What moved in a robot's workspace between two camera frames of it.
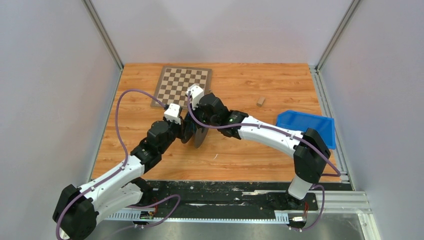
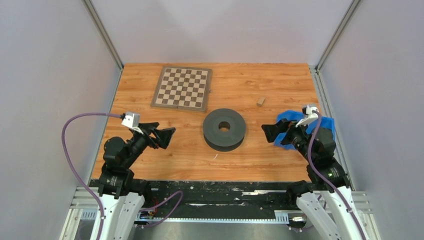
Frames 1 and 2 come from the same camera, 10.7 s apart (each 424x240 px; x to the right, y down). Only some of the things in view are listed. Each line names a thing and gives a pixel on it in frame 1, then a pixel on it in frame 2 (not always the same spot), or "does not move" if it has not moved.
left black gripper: x=181 y=128 → x=149 y=128
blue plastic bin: x=300 y=122 does not move
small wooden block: x=260 y=101 does not move
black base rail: x=236 y=201 does not move
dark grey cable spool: x=192 y=128 → x=221 y=141
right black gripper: x=195 y=112 → x=271 y=131
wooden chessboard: x=174 y=81 does not move
